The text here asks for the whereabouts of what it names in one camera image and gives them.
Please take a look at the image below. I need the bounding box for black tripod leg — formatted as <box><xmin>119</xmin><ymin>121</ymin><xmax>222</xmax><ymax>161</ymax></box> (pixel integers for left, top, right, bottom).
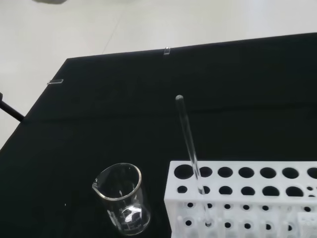
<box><xmin>0</xmin><ymin>92</ymin><xmax>25</xmax><ymax>122</ymax></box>

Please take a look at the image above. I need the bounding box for clear glass beaker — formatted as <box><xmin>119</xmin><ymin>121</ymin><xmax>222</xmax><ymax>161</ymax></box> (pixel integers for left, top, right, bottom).
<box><xmin>91</xmin><ymin>162</ymin><xmax>151</xmax><ymax>236</ymax></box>

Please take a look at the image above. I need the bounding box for black bench cloth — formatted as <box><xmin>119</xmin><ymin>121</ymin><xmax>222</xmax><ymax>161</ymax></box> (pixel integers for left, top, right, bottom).
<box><xmin>0</xmin><ymin>31</ymin><xmax>317</xmax><ymax>238</ymax></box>

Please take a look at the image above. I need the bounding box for white test tube rack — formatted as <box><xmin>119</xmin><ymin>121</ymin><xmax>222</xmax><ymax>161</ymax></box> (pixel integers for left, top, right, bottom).
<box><xmin>163</xmin><ymin>160</ymin><xmax>317</xmax><ymax>238</ymax></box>

